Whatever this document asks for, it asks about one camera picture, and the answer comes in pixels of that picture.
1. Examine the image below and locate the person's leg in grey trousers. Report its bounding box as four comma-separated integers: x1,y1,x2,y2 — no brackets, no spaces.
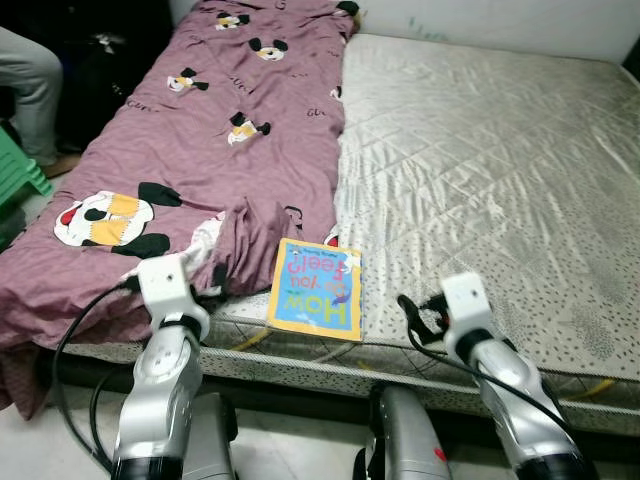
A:
0,25,87,182

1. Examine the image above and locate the white quilted dotted mattress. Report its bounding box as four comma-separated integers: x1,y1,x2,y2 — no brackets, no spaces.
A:
50,33,640,442

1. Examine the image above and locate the purple cartoon mouse blanket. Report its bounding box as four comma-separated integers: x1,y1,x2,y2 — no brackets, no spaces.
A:
0,0,362,422

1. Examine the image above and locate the grey robot leg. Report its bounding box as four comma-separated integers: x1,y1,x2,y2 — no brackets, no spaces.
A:
174,391,240,480
351,382,454,480

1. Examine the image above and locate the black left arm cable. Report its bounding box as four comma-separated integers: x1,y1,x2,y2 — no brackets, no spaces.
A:
51,278,147,473

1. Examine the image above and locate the grey robot left leg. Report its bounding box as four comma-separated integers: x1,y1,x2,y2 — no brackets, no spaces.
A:
174,391,240,480

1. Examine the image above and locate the green plastic stool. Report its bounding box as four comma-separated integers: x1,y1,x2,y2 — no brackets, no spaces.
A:
0,120,57,252

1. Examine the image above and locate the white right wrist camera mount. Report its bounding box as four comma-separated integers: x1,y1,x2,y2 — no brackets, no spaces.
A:
439,272,497,347

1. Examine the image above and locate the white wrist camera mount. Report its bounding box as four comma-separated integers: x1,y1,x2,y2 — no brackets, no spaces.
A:
439,272,497,347
136,252,212,337

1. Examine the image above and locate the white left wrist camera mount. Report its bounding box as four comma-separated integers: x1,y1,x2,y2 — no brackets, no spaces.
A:
136,252,212,337

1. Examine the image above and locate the grey robot right leg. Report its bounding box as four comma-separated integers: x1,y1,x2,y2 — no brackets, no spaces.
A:
351,382,454,480

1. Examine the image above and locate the blue yellow children's board book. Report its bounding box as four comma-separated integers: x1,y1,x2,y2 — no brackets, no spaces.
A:
266,236,364,344

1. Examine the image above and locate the black bag with white logo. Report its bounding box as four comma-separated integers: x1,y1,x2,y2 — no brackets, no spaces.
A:
40,0,177,153

